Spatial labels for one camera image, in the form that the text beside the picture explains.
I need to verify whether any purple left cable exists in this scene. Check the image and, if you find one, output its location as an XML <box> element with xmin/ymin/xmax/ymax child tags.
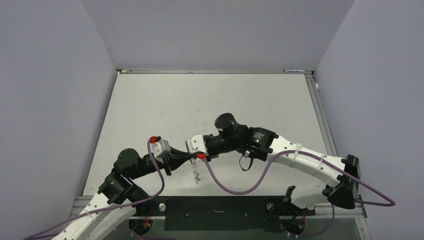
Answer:
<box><xmin>23</xmin><ymin>138</ymin><xmax>166</xmax><ymax>240</ymax></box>

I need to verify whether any aluminium rail right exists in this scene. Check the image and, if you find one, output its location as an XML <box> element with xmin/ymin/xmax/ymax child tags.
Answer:
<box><xmin>305</xmin><ymin>71</ymin><xmax>338</xmax><ymax>156</ymax></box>

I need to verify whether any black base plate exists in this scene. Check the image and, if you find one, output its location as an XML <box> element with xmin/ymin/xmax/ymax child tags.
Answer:
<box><xmin>127</xmin><ymin>196</ymin><xmax>316</xmax><ymax>235</ymax></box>

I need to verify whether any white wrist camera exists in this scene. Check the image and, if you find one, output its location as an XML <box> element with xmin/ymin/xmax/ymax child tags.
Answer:
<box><xmin>150</xmin><ymin>139</ymin><xmax>171</xmax><ymax>159</ymax></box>
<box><xmin>185</xmin><ymin>134</ymin><xmax>209</xmax><ymax>156</ymax></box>

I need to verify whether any purple cable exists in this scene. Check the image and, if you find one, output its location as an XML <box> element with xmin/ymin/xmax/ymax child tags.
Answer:
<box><xmin>23</xmin><ymin>138</ymin><xmax>166</xmax><ymax>240</ymax></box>
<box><xmin>202</xmin><ymin>150</ymin><xmax>396</xmax><ymax>208</ymax></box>

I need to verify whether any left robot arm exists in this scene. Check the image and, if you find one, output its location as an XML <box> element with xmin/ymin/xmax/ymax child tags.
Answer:
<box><xmin>54</xmin><ymin>148</ymin><xmax>195</xmax><ymax>240</ymax></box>

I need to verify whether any metal keyring plate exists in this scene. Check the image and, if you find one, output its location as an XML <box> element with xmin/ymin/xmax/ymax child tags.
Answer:
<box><xmin>190</xmin><ymin>158</ymin><xmax>201</xmax><ymax>184</ymax></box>

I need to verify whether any aluminium rail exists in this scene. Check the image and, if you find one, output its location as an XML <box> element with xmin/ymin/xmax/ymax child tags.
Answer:
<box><xmin>305</xmin><ymin>71</ymin><xmax>338</xmax><ymax>156</ymax></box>
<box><xmin>116</xmin><ymin>68</ymin><xmax>314</xmax><ymax>75</ymax></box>

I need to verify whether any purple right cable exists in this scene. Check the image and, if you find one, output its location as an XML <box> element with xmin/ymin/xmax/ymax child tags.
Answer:
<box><xmin>202</xmin><ymin>150</ymin><xmax>396</xmax><ymax>208</ymax></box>

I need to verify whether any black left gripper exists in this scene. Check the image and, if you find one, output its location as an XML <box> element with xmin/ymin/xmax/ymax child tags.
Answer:
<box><xmin>130</xmin><ymin>145</ymin><xmax>191</xmax><ymax>179</ymax></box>

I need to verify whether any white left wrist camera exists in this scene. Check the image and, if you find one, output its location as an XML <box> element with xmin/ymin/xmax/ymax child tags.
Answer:
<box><xmin>150</xmin><ymin>139</ymin><xmax>171</xmax><ymax>159</ymax></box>

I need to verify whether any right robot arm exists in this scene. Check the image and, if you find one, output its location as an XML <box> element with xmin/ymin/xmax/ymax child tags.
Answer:
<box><xmin>194</xmin><ymin>113</ymin><xmax>360</xmax><ymax>214</ymax></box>

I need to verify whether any aluminium rail back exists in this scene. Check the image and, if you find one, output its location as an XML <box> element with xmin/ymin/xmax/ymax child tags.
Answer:
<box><xmin>116</xmin><ymin>68</ymin><xmax>314</xmax><ymax>75</ymax></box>

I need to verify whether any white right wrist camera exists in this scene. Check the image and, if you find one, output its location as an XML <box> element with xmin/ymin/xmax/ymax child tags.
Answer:
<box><xmin>185</xmin><ymin>134</ymin><xmax>209</xmax><ymax>156</ymax></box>

